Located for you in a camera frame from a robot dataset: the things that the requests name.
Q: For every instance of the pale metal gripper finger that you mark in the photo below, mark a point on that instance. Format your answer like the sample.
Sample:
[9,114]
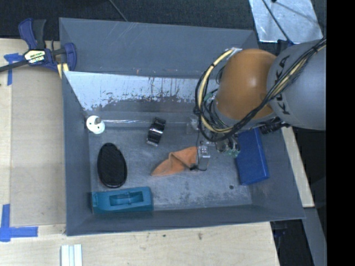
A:
[204,161]

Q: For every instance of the clear glass thing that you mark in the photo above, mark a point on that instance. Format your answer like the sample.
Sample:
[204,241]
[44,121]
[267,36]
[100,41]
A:
[192,125]

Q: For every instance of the orange cloth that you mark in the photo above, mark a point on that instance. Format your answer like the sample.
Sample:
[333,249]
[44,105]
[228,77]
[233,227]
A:
[174,163]

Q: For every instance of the blue box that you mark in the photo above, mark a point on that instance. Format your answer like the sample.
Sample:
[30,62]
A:
[251,162]

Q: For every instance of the black ribbed clip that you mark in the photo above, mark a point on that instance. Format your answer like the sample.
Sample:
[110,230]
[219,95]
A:
[156,132]

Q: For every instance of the teal tape dispenser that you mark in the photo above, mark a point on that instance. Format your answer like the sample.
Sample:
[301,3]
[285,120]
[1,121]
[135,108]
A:
[122,202]

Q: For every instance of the black oval case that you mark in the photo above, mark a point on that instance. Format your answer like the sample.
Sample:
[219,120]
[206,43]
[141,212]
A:
[111,165]

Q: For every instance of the grey metal bin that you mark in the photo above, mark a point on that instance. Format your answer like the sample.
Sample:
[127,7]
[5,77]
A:
[155,51]

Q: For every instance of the white round knob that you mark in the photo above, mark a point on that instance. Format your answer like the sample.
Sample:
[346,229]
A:
[95,125]

